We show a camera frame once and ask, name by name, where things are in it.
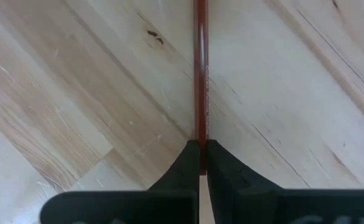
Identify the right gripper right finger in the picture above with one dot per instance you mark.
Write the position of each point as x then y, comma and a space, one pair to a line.
278, 208

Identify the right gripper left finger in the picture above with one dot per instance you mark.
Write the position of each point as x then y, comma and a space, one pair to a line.
122, 208

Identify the red pencil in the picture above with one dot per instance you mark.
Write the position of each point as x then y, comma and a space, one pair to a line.
201, 77

